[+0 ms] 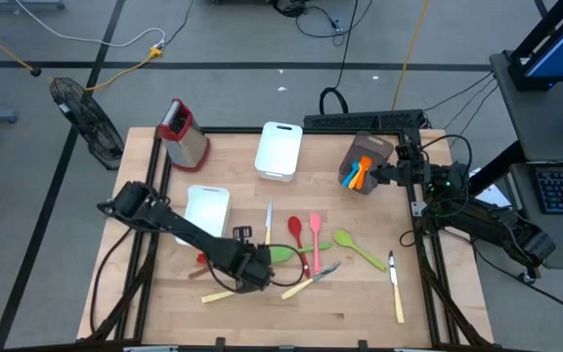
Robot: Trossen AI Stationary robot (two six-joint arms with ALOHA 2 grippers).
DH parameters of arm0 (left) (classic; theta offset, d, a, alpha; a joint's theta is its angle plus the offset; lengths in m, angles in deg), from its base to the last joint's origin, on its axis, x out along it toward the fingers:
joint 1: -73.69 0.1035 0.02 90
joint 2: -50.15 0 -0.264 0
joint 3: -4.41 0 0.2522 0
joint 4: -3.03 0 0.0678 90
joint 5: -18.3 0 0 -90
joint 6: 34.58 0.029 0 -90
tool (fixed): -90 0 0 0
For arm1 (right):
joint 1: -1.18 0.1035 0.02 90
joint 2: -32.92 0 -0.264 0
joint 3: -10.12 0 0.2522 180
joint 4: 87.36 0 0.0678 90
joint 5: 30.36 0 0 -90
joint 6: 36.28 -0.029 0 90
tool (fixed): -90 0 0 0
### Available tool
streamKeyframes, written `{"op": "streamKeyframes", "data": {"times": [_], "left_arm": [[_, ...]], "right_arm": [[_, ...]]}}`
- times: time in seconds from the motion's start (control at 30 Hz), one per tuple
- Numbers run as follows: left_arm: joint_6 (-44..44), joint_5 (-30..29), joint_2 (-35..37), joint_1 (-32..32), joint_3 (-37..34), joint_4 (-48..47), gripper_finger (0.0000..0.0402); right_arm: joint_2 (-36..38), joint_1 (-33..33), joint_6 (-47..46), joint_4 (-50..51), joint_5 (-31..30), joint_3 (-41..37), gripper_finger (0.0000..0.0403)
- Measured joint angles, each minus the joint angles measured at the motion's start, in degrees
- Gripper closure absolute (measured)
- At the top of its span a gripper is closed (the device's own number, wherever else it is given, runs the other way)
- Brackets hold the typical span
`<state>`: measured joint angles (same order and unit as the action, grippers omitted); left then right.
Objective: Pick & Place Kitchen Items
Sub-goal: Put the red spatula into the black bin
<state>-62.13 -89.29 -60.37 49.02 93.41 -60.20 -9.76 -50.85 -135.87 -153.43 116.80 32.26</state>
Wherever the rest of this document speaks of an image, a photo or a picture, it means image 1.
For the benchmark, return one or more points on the red silicone spoon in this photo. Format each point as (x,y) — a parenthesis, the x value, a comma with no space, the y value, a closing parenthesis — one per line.
(294,226)

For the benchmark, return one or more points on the white plastic bin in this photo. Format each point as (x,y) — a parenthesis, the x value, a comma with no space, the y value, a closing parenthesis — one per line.
(208,205)
(279,151)

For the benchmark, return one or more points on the blue silicone spatula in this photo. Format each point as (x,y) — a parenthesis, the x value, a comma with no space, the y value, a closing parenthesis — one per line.
(351,175)

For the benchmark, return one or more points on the grey translucent plastic bin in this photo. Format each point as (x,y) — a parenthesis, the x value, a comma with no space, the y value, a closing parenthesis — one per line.
(374,146)

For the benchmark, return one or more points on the white paper sheet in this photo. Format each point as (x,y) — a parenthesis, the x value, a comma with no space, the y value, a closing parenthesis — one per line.
(496,200)

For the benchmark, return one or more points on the pink silicone spatula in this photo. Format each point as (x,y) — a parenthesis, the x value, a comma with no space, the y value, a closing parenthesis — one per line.
(315,222)

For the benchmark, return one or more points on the black floor fan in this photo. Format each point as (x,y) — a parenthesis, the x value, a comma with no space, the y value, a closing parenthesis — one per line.
(91,127)

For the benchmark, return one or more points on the black power strip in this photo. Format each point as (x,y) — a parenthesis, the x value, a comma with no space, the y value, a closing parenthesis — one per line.
(359,119)

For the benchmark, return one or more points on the green silicone spatula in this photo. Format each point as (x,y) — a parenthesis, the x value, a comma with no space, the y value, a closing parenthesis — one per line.
(280,255)

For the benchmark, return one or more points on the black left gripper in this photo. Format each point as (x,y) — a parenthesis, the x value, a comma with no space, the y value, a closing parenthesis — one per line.
(254,269)

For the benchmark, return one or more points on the lime green silicone spoon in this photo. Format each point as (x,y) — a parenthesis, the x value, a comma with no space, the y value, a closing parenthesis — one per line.
(342,238)

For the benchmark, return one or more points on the dark grey desk cart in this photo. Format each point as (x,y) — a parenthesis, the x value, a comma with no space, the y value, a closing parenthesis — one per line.
(531,127)

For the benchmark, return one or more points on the yellow silicone spatula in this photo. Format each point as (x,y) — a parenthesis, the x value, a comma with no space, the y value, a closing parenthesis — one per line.
(356,182)

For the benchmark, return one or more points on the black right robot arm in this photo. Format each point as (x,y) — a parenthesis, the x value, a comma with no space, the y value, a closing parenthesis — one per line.
(487,225)

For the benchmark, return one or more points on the red-trimmed metal box grater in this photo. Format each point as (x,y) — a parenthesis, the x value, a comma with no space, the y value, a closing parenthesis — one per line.
(186,142)

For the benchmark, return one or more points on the orange silicone spatula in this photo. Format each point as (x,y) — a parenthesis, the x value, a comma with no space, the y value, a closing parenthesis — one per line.
(364,168)

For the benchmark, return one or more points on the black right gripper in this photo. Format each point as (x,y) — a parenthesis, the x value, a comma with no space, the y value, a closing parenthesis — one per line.
(411,171)

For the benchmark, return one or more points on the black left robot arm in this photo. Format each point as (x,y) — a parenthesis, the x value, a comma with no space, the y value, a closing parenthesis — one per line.
(184,230)

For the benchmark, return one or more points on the black table clamp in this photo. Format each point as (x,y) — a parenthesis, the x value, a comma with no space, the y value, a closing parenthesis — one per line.
(362,344)
(220,343)

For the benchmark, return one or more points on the red silicone spatula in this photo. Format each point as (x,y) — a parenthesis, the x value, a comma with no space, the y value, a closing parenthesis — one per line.
(201,258)

